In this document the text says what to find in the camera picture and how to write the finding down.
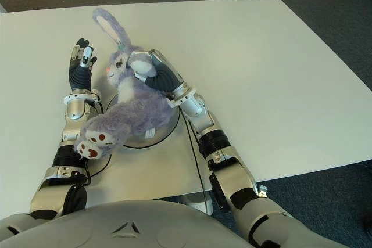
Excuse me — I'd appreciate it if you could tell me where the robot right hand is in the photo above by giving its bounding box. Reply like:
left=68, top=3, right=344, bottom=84
left=132, top=49, right=193, bottom=100

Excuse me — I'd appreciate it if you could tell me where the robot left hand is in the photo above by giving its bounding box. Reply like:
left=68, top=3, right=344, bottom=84
left=68, top=38, right=98, bottom=91

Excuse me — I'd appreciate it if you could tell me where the purple plush bunny doll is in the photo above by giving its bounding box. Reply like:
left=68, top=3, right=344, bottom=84
left=74, top=7, right=173, bottom=161

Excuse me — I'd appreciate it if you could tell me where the white plate black rim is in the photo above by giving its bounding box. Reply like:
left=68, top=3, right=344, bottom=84
left=103, top=94, right=181, bottom=149

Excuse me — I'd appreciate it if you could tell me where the grey table base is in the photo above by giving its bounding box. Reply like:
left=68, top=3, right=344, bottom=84
left=174, top=191, right=214, bottom=217

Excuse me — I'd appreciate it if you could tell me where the grey robot torso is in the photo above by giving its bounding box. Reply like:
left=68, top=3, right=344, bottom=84
left=0, top=200, right=349, bottom=248

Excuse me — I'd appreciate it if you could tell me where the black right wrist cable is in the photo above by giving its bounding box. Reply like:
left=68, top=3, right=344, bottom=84
left=179, top=107, right=215, bottom=217

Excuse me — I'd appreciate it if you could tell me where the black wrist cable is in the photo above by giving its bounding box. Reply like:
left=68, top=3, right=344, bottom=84
left=179, top=107, right=215, bottom=217
left=84, top=96, right=113, bottom=187

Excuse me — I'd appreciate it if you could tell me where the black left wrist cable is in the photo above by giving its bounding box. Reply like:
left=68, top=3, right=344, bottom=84
left=84, top=96, right=113, bottom=187

